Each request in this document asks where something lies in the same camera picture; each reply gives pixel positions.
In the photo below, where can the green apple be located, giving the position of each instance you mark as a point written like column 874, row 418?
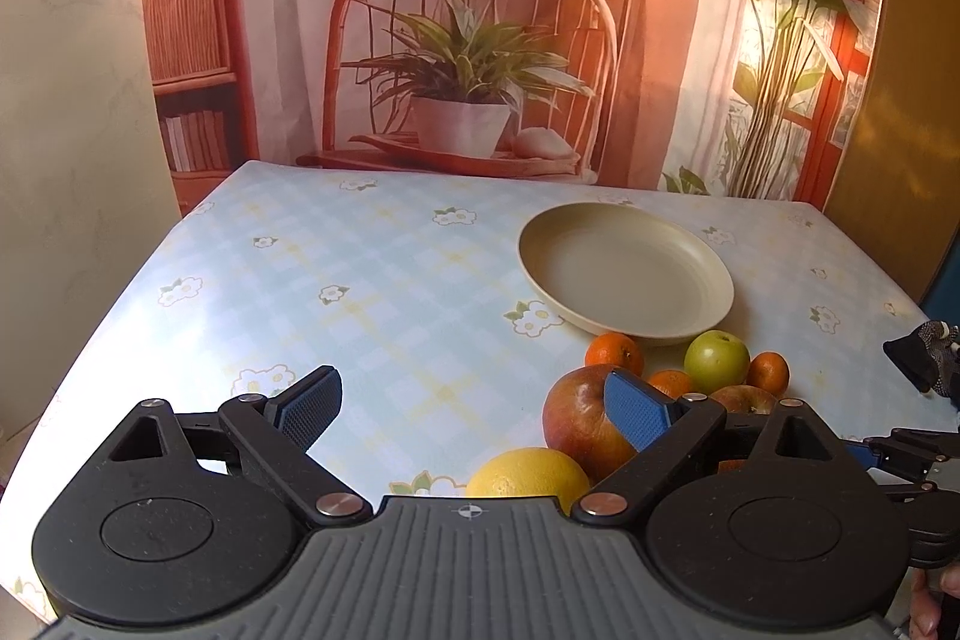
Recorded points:
column 716, row 359

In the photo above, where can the large red apple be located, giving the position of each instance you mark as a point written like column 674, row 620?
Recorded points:
column 574, row 421

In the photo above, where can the orange tangerine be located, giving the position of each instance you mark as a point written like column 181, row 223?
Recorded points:
column 616, row 350
column 769, row 371
column 673, row 383

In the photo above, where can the small red apple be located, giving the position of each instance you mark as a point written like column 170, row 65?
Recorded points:
column 745, row 399

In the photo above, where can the yellow grapefruit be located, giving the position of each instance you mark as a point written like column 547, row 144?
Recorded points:
column 531, row 472

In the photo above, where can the brown wooden board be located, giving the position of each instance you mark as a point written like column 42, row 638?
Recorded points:
column 896, row 191

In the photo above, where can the person's hand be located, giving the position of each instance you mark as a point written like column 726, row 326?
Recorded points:
column 926, row 604

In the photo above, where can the floral checked tablecloth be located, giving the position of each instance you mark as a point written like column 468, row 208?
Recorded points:
column 410, row 285

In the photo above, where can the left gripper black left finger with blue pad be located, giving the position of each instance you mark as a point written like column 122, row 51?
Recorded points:
column 179, row 516

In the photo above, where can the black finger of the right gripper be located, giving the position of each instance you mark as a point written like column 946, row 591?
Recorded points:
column 925, row 464

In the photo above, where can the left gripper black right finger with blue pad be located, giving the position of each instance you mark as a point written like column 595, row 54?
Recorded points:
column 734, row 522

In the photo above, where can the printed room backdrop cloth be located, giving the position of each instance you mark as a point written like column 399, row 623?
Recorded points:
column 743, row 98

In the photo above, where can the beige round plate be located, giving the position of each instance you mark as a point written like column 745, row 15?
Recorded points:
column 607, row 267

